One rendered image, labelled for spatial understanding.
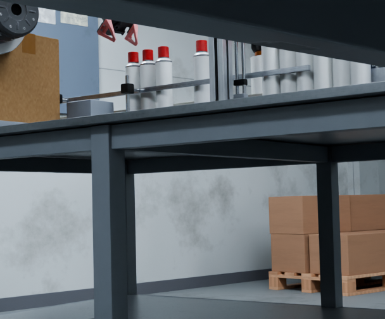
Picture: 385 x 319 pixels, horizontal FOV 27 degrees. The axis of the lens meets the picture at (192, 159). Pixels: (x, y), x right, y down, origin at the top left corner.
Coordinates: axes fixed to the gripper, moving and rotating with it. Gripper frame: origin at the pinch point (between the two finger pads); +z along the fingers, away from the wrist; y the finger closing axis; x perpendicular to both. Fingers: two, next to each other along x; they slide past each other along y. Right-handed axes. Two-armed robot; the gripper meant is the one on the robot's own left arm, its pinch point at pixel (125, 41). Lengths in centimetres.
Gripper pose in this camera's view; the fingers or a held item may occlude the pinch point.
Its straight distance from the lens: 277.2
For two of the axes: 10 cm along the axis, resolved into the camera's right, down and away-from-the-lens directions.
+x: -5.3, 6.8, 5.1
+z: 4.5, 7.4, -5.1
